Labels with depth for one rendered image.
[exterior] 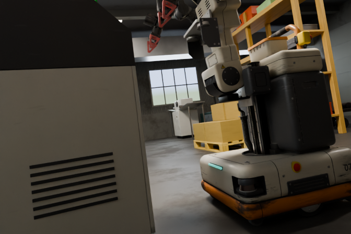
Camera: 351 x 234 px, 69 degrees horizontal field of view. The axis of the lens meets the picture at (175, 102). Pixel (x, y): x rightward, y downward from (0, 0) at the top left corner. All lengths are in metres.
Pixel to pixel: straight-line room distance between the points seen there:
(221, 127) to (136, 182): 2.64
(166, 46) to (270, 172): 7.02
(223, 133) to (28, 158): 2.93
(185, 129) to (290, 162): 6.30
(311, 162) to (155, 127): 8.01
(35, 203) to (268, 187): 0.95
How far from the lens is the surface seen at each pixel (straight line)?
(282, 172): 1.31
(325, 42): 4.88
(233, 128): 3.75
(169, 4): 1.25
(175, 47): 8.08
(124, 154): 1.11
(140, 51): 7.86
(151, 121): 9.14
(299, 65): 1.46
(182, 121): 7.50
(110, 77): 1.13
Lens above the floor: 0.52
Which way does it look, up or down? 4 degrees up
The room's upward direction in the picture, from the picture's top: 7 degrees counter-clockwise
